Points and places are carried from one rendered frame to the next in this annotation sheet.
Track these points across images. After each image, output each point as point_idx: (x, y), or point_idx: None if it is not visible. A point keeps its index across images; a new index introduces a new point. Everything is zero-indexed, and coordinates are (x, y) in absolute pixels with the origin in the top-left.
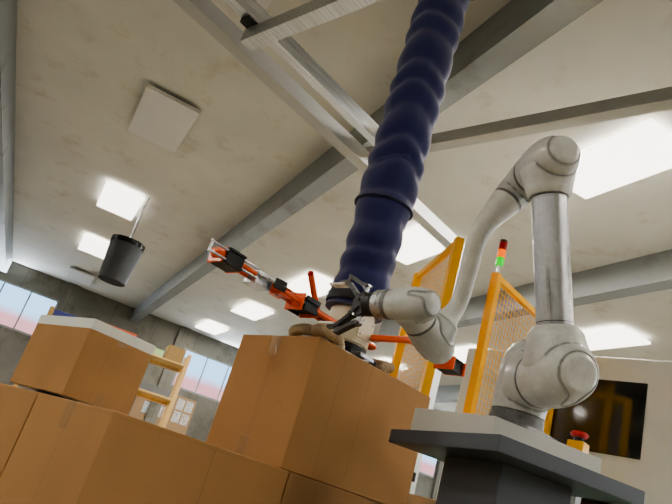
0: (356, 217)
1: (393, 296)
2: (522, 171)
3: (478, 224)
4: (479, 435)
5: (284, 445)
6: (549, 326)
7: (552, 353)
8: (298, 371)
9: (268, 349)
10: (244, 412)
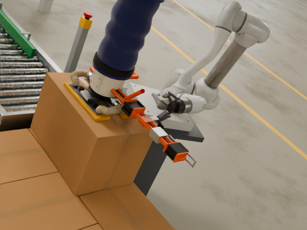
0: (140, 14)
1: (197, 109)
2: (248, 36)
3: (218, 53)
4: (194, 137)
5: (134, 176)
6: (216, 91)
7: (215, 102)
8: (143, 148)
9: (121, 142)
10: (106, 173)
